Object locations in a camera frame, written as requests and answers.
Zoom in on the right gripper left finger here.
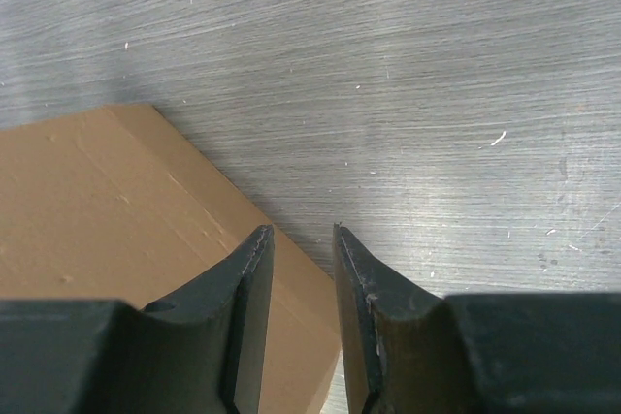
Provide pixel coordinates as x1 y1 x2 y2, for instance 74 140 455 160
1 225 275 413

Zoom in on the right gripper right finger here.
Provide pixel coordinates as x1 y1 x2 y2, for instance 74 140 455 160
333 225 620 413

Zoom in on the brown cardboard box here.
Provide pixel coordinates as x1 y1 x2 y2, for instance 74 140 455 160
1 105 341 413

